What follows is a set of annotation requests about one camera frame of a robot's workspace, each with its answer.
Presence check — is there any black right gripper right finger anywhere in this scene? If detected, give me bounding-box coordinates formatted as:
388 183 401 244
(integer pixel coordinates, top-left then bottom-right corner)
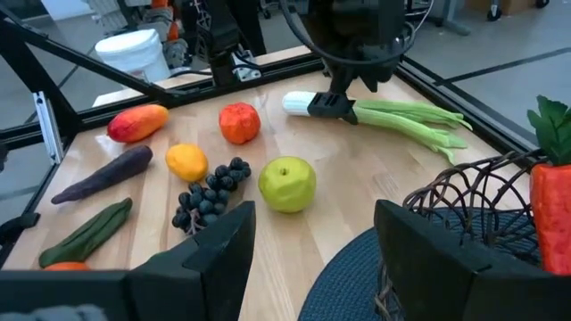
374 199 571 321

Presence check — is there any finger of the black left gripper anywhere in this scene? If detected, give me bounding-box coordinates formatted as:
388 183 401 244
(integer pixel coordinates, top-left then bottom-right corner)
306 91 360 126

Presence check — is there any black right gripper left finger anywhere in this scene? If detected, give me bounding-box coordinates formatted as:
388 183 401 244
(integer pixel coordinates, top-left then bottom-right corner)
0 200 258 321

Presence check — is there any pale green celery bunch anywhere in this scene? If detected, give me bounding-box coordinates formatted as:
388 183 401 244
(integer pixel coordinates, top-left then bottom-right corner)
281 90 474 166

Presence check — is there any yellow green apple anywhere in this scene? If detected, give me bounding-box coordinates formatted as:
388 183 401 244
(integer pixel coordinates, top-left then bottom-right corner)
258 155 318 214

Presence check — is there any red orange round fruit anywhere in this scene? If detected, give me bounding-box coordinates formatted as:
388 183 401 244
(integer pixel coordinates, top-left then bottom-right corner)
218 102 262 145

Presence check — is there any dark purple grape bunch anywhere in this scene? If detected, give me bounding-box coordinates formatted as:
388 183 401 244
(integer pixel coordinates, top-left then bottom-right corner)
171 156 252 236

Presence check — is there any green bell pepper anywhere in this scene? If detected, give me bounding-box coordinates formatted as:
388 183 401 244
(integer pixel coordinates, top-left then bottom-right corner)
38 197 134 269

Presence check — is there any orange mandarin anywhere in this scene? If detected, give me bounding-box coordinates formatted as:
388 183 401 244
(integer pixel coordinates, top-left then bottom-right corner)
43 261 92 272

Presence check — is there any yellow lemon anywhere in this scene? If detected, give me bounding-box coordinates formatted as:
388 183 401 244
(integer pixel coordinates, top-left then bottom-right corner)
165 143 210 183

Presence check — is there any orange carrot with green leaves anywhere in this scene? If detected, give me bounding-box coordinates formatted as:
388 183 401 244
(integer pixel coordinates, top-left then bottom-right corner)
525 95 571 276

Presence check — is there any dark woven wicker basket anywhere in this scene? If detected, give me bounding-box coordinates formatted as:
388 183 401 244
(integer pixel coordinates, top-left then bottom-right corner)
374 149 550 321

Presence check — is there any dark blue round placemat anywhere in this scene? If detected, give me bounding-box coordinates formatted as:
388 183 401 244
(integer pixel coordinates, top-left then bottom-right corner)
297 207 543 321

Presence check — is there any white plastic bucket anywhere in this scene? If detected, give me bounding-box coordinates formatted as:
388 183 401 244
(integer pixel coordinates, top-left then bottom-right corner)
94 28 172 84

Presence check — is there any silver aluminium bar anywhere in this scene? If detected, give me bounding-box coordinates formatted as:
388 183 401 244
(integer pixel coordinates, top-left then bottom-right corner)
31 90 65 166

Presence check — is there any black table frame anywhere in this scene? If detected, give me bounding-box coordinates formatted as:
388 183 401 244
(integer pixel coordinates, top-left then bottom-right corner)
0 0 571 268

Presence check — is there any silver mounting bracket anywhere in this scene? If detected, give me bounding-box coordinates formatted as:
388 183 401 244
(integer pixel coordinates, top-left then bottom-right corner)
230 49 263 83

